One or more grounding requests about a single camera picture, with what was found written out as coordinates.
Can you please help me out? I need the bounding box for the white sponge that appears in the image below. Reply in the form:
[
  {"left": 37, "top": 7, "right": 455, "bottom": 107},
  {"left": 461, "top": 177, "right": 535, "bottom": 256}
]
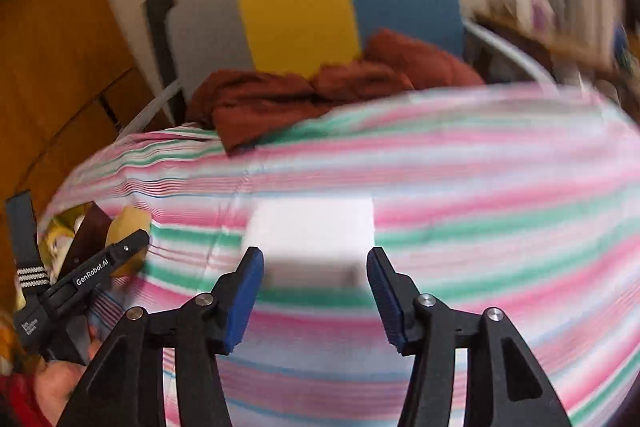
[{"left": 242, "top": 197, "right": 376, "bottom": 290}]

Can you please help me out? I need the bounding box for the pink green striped tablecloth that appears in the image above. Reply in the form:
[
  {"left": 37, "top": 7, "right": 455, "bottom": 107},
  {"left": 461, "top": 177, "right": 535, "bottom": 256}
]
[{"left": 37, "top": 84, "right": 640, "bottom": 427}]

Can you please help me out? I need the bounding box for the black striped strap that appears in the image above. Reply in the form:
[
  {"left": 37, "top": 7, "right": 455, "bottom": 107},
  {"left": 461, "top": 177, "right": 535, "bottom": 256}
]
[{"left": 5, "top": 189, "right": 51, "bottom": 303}]

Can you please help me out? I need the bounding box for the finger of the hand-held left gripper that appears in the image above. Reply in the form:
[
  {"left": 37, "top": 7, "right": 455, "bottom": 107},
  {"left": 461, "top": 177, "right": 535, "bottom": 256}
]
[{"left": 102, "top": 229, "right": 151, "bottom": 270}]

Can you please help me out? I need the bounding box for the wooden wardrobe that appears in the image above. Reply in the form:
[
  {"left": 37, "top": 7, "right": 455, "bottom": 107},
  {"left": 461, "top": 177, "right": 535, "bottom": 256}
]
[{"left": 0, "top": 0, "right": 166, "bottom": 308}]

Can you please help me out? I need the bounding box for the person's left hand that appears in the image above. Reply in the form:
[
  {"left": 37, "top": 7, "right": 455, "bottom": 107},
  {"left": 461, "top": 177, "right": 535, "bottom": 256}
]
[{"left": 35, "top": 339, "right": 103, "bottom": 427}]

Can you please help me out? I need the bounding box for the wooden desk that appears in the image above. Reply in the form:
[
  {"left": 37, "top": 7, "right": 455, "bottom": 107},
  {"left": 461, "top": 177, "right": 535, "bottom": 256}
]
[{"left": 475, "top": 7, "right": 621, "bottom": 72}]

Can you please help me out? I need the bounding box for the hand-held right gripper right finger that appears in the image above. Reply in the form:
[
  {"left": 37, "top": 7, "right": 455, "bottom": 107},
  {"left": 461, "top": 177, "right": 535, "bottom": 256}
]
[{"left": 366, "top": 246, "right": 572, "bottom": 427}]

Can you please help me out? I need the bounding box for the person's left forearm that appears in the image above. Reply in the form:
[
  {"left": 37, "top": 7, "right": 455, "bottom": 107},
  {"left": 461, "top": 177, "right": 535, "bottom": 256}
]
[{"left": 0, "top": 374, "right": 53, "bottom": 427}]

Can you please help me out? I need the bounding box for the rust brown jacket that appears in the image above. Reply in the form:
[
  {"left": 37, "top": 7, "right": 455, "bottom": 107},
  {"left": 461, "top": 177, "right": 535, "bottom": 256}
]
[{"left": 185, "top": 29, "right": 486, "bottom": 155}]

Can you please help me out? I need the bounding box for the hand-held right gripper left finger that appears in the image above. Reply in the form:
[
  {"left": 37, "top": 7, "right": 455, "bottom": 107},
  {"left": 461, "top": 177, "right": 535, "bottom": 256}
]
[{"left": 56, "top": 246, "right": 265, "bottom": 427}]

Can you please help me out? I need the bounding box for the grey yellow blue armchair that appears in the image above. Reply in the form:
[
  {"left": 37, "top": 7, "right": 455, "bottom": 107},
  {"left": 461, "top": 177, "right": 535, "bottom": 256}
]
[{"left": 120, "top": 0, "right": 556, "bottom": 132}]

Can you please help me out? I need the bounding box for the yellow sponge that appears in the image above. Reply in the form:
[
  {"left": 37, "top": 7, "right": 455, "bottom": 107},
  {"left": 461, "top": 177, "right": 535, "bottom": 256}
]
[{"left": 106, "top": 206, "right": 152, "bottom": 278}]

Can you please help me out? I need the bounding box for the square metal tin box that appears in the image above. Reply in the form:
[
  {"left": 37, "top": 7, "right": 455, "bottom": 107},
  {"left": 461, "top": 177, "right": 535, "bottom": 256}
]
[{"left": 40, "top": 202, "right": 113, "bottom": 278}]

